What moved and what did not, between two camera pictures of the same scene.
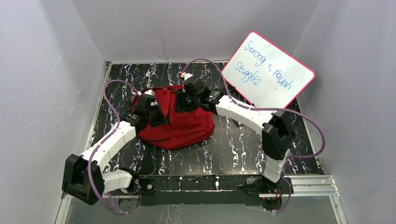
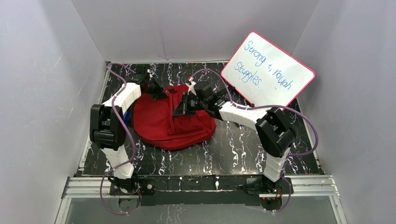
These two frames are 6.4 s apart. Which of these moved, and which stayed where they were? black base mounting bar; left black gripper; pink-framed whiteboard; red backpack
Moved: left black gripper
Stayed: red backpack; pink-framed whiteboard; black base mounting bar
